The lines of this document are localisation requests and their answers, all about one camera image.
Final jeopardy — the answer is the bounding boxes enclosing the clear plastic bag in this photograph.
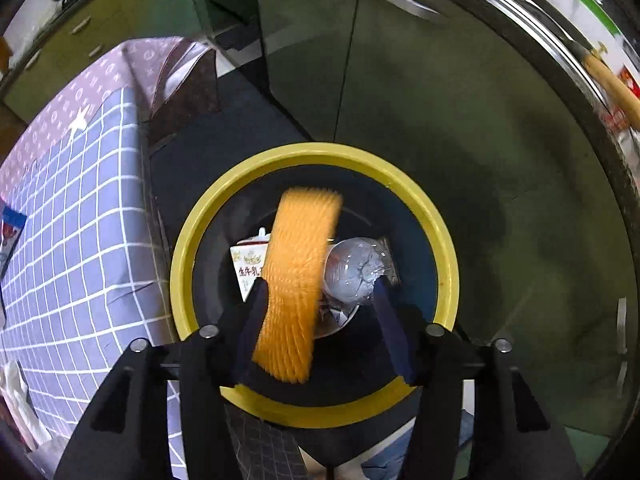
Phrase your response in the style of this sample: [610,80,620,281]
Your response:
[322,237,395,306]

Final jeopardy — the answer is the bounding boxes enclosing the wooden rolling pin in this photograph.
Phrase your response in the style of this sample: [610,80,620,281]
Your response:
[582,52,640,130]

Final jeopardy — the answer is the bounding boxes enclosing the blue white snack wrapper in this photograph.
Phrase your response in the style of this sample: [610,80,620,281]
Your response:
[0,206,27,275]

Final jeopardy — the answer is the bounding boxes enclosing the purple grid tablecloth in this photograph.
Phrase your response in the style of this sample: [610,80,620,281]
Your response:
[0,36,222,480]

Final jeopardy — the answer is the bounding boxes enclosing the orange foam fruit net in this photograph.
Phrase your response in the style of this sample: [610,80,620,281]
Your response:
[253,188,343,384]

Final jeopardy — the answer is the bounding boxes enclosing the red white milk carton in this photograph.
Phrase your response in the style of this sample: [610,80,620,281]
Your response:
[230,228,270,301]

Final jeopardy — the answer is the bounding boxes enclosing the green kitchen cabinets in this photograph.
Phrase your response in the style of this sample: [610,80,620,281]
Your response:
[1,0,639,435]

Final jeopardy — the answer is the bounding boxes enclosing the yellow rimmed black trash bin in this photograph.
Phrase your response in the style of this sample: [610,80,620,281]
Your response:
[169,142,460,429]

